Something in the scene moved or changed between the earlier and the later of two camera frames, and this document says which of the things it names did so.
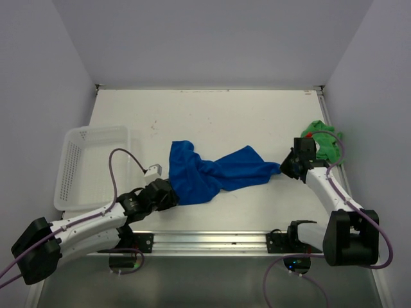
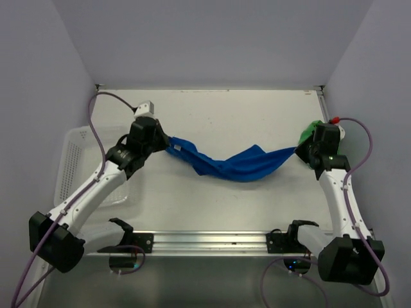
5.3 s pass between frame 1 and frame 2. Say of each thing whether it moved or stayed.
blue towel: moved
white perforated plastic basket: stayed
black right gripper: moved
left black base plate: stayed
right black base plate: stayed
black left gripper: moved
